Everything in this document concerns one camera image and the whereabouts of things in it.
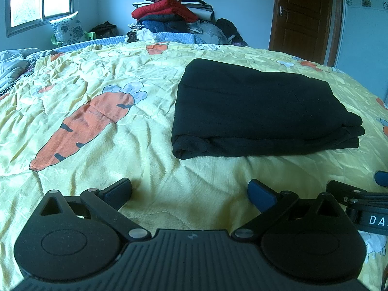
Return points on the light blue knit blanket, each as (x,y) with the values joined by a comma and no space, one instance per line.
(169,38)

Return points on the floral pillow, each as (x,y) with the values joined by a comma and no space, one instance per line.
(69,30)

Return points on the black pants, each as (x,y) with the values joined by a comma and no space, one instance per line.
(257,109)

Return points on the yellow carrot print blanket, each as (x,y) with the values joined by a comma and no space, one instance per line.
(121,145)

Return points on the pile of clothes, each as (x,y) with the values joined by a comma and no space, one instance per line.
(172,9)

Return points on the green plastic chair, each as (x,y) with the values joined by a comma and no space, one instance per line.
(54,41)

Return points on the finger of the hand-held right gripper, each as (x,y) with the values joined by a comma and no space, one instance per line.
(344,189)
(382,178)

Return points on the dark bag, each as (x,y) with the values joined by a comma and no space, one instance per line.
(104,29)

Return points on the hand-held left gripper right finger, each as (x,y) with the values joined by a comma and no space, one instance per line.
(260,194)

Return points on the grey blue quilt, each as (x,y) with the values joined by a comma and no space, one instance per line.
(15,63)

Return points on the brown wooden door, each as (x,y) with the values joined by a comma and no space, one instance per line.
(303,15)

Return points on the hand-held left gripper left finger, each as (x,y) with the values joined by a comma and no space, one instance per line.
(118,189)

